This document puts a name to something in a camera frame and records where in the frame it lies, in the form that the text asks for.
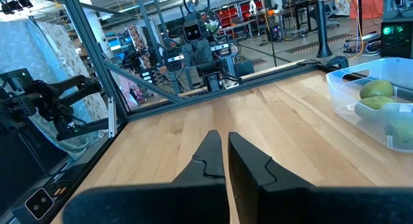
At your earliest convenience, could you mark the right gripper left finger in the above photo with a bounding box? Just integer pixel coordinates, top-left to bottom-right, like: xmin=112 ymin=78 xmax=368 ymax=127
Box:
xmin=63 ymin=130 xmax=230 ymax=224

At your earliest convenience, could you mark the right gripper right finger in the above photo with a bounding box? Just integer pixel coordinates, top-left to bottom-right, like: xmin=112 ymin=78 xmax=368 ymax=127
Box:
xmin=227 ymin=131 xmax=413 ymax=224

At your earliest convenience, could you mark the orange cloth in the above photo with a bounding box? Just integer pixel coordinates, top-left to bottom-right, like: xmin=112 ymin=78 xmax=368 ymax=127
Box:
xmin=350 ymin=0 xmax=385 ymax=20

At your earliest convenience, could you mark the yellow cable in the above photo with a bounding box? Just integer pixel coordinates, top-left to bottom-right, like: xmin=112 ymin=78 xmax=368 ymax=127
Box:
xmin=353 ymin=0 xmax=367 ymax=60

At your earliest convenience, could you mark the office chair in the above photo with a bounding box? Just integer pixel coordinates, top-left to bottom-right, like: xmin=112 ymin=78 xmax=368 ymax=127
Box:
xmin=322 ymin=4 xmax=341 ymax=28

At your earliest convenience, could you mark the clear plastic bin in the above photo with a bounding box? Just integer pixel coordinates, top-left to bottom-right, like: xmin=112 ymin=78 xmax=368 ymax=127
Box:
xmin=325 ymin=57 xmax=413 ymax=153

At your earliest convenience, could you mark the black pole stand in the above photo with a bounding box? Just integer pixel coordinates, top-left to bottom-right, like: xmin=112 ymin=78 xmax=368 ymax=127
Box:
xmin=314 ymin=0 xmax=333 ymax=59

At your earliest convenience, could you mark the green lime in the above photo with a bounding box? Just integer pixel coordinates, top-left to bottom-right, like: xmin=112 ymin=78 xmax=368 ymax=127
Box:
xmin=359 ymin=79 xmax=394 ymax=100
xmin=383 ymin=116 xmax=413 ymax=147
xmin=354 ymin=96 xmax=396 ymax=121

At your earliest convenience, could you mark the black table clamp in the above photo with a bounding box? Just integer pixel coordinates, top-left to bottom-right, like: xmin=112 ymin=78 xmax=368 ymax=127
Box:
xmin=324 ymin=55 xmax=351 ymax=70

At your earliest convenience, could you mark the black computer green light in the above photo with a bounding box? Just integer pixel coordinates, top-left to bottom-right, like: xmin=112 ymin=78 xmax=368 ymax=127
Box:
xmin=380 ymin=17 xmax=413 ymax=60

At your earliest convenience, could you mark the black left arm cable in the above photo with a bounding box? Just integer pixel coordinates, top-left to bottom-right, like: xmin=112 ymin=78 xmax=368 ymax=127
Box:
xmin=183 ymin=0 xmax=222 ymax=36

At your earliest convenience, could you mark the table-level camera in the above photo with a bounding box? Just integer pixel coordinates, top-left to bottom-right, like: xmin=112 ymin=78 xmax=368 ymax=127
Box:
xmin=12 ymin=181 xmax=75 ymax=224

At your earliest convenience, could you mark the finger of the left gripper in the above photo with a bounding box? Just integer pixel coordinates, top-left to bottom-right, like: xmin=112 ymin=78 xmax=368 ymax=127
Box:
xmin=183 ymin=40 xmax=198 ymax=68
xmin=197 ymin=39 xmax=213 ymax=66

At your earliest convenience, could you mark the small computer purple light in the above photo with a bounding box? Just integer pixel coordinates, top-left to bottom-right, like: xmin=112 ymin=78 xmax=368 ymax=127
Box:
xmin=266 ymin=22 xmax=285 ymax=43

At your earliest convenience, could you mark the silver frame bracket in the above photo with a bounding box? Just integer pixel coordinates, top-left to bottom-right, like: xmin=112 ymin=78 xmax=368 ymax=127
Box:
xmin=108 ymin=96 xmax=117 ymax=138

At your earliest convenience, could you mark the black floor box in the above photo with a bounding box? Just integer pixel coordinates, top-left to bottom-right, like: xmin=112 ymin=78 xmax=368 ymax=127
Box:
xmin=234 ymin=59 xmax=256 ymax=77

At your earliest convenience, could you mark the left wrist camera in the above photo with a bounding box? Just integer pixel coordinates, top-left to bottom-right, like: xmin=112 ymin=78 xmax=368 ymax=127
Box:
xmin=183 ymin=23 xmax=203 ymax=43

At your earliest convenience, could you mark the black spotlight cluster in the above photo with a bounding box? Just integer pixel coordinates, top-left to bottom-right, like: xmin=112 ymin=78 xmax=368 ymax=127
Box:
xmin=0 ymin=0 xmax=35 ymax=15

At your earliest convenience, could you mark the red storage bins shelf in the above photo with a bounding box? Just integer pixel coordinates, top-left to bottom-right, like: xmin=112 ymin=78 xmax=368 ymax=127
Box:
xmin=219 ymin=0 xmax=264 ymax=34

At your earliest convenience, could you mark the striped floor cable cover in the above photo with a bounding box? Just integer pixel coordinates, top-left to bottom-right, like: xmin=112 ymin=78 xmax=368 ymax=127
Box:
xmin=283 ymin=32 xmax=356 ymax=54

